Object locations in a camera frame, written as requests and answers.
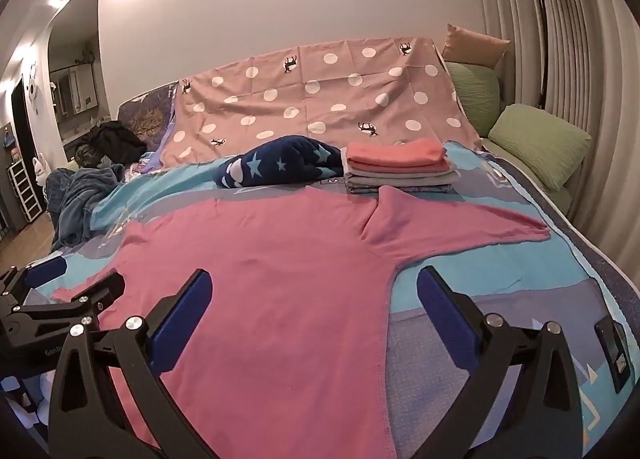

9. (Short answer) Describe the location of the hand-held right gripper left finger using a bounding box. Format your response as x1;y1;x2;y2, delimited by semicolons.
47;268;221;459

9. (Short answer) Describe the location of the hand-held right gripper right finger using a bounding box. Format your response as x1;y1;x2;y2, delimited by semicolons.
415;266;596;459

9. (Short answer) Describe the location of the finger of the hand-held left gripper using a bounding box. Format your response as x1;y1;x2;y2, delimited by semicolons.
0;257;68;301
9;270;126;326

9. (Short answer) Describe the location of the pink shirt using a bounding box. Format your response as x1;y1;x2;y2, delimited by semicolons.
52;185;552;451

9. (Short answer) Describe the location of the dark clothes heap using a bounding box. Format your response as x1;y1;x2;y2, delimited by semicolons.
75;120;148;170

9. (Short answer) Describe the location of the blue grey patterned bed sheet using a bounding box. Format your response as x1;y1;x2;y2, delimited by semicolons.
0;141;640;459

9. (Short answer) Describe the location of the dusty blue blanket heap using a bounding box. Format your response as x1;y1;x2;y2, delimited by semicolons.
47;164;126;250

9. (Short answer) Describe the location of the white shelf rack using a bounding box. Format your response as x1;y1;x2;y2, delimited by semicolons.
7;159;43;224

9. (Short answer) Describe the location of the white cat figure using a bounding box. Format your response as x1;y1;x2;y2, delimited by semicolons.
32;154;52;207

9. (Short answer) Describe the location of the purple patterned folded garment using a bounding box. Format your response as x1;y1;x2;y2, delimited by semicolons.
346;182;453;196

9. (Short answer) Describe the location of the grey folded garment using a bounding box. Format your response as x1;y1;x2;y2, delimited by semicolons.
345;170;458;190

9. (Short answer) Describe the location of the light pink folded garment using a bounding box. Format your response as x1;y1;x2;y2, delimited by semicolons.
345;159;453;176

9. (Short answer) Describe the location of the green seat cushion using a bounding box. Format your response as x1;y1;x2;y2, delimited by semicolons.
480;136;573;214

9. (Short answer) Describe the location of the black rectangular device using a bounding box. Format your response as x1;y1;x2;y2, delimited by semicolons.
594;315;632;392

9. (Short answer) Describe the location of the purple patterned quilt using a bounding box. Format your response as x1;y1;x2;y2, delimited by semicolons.
117;81;181;174

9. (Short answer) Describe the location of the navy star blanket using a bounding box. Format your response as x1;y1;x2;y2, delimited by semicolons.
212;135;348;190

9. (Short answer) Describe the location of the large green pillow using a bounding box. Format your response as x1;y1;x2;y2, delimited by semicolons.
487;105;592;192

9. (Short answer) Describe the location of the small green pillow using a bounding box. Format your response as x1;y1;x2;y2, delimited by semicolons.
445;62;502;137

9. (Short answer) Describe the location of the pink polka dot cloth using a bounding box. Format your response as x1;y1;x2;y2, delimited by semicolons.
160;36;483;172

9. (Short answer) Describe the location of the tan pillow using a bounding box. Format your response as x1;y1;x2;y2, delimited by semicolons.
442;24;511;68

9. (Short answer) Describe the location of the white pleated curtain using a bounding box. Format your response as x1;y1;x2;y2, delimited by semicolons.
470;0;640;260

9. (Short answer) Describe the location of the white wall ornament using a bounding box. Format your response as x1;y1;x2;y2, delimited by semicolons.
25;64;42;112

